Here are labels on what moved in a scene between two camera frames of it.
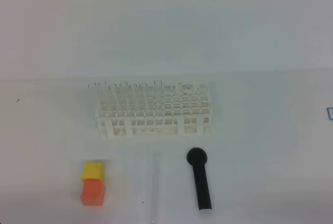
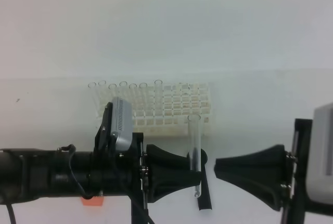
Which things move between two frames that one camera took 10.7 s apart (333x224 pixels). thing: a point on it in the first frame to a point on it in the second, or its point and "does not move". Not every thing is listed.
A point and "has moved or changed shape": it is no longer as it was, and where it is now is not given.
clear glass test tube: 156,185 has moved or changed shape
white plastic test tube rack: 133,112 does not move
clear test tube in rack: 113,97 does not move
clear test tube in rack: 124,96 does not move
